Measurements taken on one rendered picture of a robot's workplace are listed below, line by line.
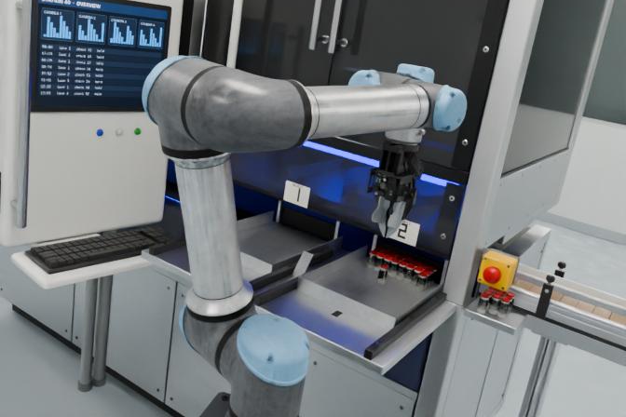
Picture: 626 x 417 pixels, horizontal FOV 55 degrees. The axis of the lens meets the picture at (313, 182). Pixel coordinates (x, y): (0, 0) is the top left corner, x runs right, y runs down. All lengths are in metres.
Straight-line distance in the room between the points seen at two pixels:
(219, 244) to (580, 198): 5.37
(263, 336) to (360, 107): 0.38
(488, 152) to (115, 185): 1.07
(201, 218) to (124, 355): 1.57
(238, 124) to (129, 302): 1.64
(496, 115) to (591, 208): 4.74
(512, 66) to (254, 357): 0.87
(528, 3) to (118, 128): 1.14
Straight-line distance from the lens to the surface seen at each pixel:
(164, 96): 0.86
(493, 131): 1.44
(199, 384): 2.20
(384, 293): 1.51
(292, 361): 0.95
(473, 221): 1.49
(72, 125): 1.74
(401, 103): 0.95
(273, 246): 1.68
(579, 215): 6.17
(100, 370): 2.26
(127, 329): 2.40
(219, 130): 0.78
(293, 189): 1.71
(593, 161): 6.08
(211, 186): 0.91
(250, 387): 0.97
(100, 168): 1.81
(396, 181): 1.20
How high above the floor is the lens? 1.50
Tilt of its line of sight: 15 degrees down
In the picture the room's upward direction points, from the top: 9 degrees clockwise
